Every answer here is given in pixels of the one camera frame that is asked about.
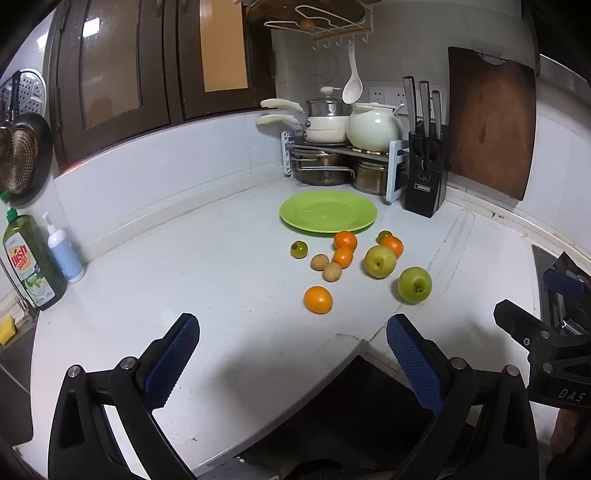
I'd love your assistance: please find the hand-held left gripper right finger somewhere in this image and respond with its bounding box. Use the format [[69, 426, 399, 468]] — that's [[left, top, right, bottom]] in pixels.
[[386, 314, 541, 480]]

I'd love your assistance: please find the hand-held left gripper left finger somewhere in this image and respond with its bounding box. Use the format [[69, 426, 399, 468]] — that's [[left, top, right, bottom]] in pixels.
[[47, 313, 201, 480]]

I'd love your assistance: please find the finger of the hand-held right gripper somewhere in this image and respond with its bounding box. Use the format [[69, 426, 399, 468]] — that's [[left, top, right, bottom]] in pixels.
[[542, 251, 591, 301], [493, 299, 591, 370]]

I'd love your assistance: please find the green apple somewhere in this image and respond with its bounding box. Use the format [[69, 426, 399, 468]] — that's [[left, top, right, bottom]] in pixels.
[[397, 267, 433, 305], [364, 244, 398, 278]]

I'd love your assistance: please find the green plate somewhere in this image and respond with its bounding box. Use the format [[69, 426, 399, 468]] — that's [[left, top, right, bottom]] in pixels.
[[279, 192, 378, 237]]

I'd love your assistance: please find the person's right hand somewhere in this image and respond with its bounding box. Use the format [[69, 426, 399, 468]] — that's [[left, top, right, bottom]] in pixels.
[[549, 405, 583, 459]]

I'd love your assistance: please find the white blue pump bottle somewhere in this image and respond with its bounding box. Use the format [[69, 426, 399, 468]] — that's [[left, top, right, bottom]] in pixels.
[[41, 211, 86, 284]]

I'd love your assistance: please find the green dish soap bottle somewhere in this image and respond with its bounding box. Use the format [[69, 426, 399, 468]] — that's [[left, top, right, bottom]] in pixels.
[[0, 191, 69, 311]]

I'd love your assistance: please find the black knife block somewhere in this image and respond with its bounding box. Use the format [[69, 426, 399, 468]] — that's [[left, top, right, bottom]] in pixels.
[[401, 131, 448, 219]]

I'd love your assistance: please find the brown wooden cutting board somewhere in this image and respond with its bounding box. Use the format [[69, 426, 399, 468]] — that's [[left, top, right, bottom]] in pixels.
[[447, 46, 537, 202]]

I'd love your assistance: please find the grey shelf rack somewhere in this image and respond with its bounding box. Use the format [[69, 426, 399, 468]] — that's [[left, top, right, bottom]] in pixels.
[[281, 130, 410, 204]]

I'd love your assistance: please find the tall steel pot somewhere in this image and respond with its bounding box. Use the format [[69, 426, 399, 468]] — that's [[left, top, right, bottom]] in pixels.
[[353, 160, 389, 196]]

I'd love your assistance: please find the wide steel pot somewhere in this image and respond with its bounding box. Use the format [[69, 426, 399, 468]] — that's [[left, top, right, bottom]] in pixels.
[[293, 154, 354, 187]]

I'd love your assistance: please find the white ceramic pot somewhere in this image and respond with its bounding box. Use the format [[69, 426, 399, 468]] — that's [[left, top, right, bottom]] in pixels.
[[346, 102, 402, 152]]

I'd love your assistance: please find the black frying pan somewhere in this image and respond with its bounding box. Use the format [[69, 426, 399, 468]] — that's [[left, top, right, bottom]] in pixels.
[[0, 71, 54, 206]]

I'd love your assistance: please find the cream saucepan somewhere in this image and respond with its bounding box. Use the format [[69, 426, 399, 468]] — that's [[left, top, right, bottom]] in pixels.
[[257, 114, 348, 144]]

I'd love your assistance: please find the white ladle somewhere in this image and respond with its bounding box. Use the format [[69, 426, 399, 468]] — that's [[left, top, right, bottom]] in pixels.
[[342, 39, 364, 105]]

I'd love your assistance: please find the brown glass cabinet door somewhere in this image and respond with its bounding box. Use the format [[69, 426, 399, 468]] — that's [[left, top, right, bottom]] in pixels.
[[48, 0, 172, 158], [164, 0, 274, 122]]

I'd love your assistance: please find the perforated steel steamer plate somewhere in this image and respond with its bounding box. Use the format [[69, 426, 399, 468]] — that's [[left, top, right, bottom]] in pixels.
[[0, 69, 49, 121]]

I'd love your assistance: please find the steel handled knife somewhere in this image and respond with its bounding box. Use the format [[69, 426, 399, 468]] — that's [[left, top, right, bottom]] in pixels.
[[431, 91, 443, 139], [403, 76, 417, 136], [419, 80, 431, 137]]

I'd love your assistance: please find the steel pot with cream handle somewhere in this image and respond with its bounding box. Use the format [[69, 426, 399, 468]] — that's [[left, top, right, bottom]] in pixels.
[[260, 86, 348, 119]]

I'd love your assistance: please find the white wall hook rack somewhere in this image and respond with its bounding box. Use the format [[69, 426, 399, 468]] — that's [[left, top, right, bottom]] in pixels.
[[245, 0, 376, 51]]

